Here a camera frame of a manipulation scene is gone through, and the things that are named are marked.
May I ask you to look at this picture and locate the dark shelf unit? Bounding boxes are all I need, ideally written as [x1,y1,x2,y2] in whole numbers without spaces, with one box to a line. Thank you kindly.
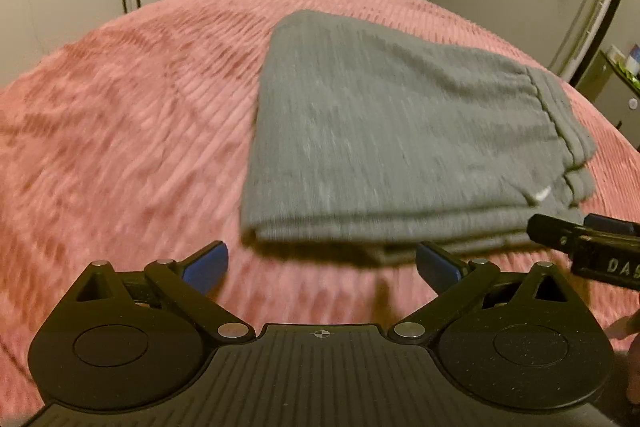
[574,43,640,134]

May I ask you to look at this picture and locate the grey pants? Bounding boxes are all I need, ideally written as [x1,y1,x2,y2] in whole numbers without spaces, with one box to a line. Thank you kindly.
[240,9,598,268]

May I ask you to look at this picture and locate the person's right hand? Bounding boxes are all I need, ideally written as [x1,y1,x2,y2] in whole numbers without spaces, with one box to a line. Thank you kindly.
[606,314,640,403]

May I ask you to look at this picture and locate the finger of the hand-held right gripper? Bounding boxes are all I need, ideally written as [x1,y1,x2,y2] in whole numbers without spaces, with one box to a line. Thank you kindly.
[527,213,587,254]
[583,214,640,239]

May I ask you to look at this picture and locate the pink ribbed blanket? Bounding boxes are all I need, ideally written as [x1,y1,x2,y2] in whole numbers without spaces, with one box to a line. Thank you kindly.
[0,0,640,418]

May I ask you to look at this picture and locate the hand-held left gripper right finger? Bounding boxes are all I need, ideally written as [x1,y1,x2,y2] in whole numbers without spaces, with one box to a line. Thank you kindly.
[389,241,569,343]

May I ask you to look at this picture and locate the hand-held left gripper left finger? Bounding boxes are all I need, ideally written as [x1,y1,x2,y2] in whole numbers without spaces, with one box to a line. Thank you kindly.
[75,240,256,343]

